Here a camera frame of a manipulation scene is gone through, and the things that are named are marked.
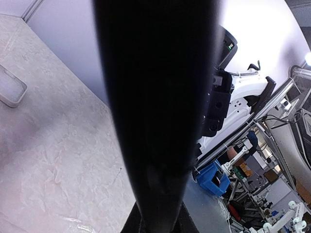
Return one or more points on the blue plastic bin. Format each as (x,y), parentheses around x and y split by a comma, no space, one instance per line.
(213,179)

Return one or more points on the right aluminium frame post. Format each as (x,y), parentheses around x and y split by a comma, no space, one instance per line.
(31,10)

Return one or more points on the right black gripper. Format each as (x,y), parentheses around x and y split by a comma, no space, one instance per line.
(218,104)

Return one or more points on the white translucent phone case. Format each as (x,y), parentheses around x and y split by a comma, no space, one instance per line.
(12,89)

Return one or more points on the black phone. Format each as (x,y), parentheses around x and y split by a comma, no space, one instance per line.
(158,58)

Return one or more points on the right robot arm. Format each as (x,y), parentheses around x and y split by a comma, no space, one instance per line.
(236,98)

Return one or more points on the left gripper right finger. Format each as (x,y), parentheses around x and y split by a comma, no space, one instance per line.
(184,222)

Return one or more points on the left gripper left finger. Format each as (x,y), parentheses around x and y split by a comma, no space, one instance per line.
(134,222)

